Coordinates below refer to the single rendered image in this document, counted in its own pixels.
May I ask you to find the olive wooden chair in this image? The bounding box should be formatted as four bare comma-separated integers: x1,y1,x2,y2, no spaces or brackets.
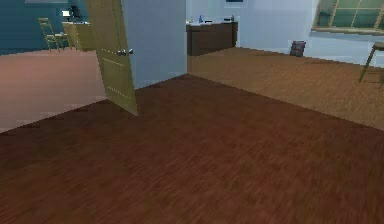
37,17,72,53

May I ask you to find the dark brown cabinet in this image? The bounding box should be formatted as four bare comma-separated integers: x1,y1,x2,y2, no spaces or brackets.
185,20,239,57

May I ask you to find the olive wooden room door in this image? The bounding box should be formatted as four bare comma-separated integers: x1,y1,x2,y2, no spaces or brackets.
85,0,139,117

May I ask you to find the dark purple bin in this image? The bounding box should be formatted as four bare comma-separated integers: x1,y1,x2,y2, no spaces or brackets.
289,40,307,57

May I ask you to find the olive wooden desk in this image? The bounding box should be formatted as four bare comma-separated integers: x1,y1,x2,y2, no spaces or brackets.
61,21,98,52

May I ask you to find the black desk lamp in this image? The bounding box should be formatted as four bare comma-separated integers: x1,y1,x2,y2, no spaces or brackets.
61,5,82,23

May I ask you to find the window with olive frame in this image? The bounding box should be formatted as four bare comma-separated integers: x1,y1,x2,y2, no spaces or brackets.
310,0,384,36

